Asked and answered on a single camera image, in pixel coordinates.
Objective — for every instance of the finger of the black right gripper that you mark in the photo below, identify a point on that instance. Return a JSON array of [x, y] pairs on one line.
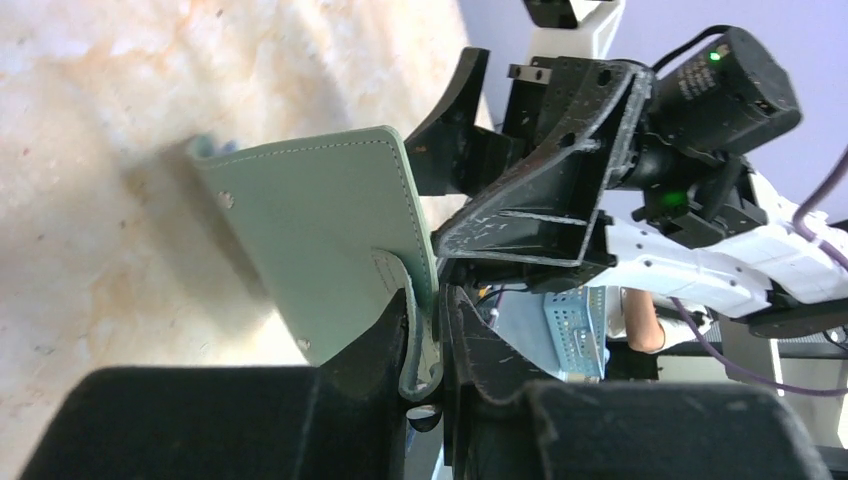
[[448, 152], [555, 232]]

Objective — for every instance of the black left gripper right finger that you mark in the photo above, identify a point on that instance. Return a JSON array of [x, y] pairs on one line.
[[489, 427]]

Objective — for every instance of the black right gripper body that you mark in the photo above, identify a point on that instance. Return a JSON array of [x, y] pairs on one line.
[[588, 130]]

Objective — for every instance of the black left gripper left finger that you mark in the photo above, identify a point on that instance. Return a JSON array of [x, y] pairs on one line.
[[358, 429]]

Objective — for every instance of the green card holder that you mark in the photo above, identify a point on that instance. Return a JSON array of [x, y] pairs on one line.
[[334, 227]]

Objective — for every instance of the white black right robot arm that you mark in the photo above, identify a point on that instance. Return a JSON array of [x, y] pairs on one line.
[[713, 231]]

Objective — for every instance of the person forearm in background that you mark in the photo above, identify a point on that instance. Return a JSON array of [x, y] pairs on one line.
[[644, 332]]

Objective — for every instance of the blue perforated metal bracket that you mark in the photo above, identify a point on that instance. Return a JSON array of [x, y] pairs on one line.
[[577, 322]]

